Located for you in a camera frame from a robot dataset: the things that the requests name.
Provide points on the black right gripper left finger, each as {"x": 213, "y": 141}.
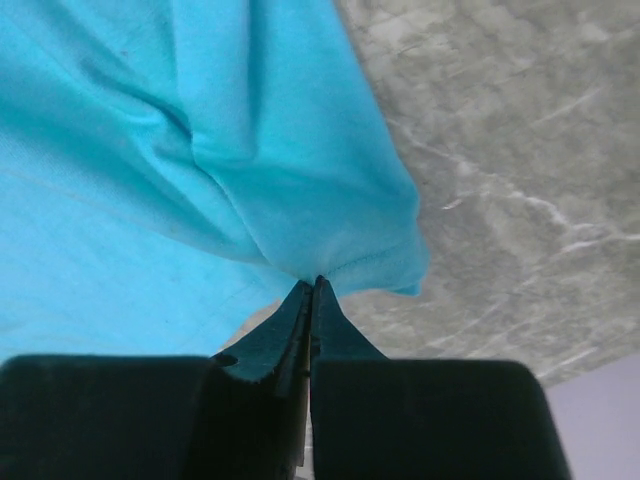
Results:
{"x": 239, "y": 414}

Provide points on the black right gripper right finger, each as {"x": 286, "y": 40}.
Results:
{"x": 379, "y": 418}

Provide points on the turquoise t shirt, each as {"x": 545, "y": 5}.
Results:
{"x": 168, "y": 168}

